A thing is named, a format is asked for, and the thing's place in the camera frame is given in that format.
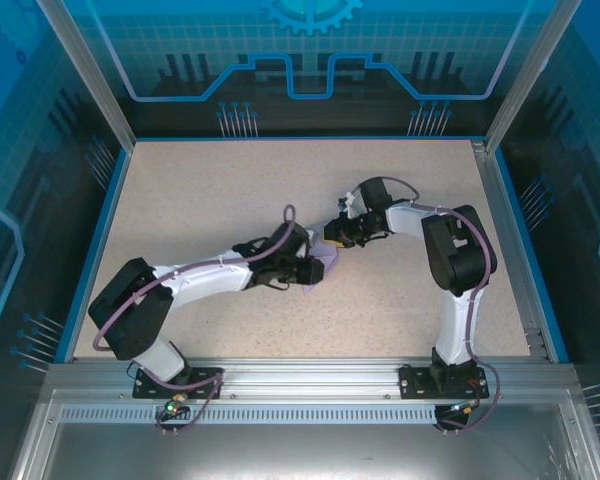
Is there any lavender cloth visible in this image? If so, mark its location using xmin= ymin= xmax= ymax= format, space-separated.
xmin=302 ymin=219 xmax=342 ymax=296

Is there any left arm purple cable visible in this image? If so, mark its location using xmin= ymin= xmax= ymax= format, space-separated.
xmin=92 ymin=203 xmax=298 ymax=435

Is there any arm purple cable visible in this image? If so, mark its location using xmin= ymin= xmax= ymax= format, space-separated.
xmin=92 ymin=203 xmax=298 ymax=435
xmin=379 ymin=176 xmax=501 ymax=434

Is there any aluminium enclosure post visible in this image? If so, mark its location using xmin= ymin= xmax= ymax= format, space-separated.
xmin=483 ymin=0 xmax=584 ymax=154
xmin=34 ymin=0 xmax=137 ymax=151

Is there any slotted metal cable duct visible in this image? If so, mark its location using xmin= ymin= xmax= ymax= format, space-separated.
xmin=59 ymin=405 xmax=561 ymax=425

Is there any grey metal tray frame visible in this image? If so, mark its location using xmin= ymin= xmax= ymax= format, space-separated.
xmin=10 ymin=388 xmax=600 ymax=480

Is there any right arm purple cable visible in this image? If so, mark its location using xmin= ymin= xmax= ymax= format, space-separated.
xmin=379 ymin=176 xmax=501 ymax=434

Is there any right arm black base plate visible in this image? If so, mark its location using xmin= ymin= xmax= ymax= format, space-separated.
xmin=398 ymin=364 xmax=492 ymax=400

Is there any aluminium side rail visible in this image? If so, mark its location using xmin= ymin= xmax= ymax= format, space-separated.
xmin=471 ymin=139 xmax=554 ymax=362

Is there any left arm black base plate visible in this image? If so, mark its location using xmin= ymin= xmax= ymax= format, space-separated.
xmin=132 ymin=366 xmax=225 ymax=401

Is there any aluminium mounting rail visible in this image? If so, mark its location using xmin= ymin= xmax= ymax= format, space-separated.
xmin=47 ymin=357 xmax=576 ymax=401

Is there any blue table border strip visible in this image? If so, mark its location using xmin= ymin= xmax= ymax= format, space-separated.
xmin=54 ymin=147 xmax=134 ymax=364
xmin=489 ymin=147 xmax=571 ymax=364

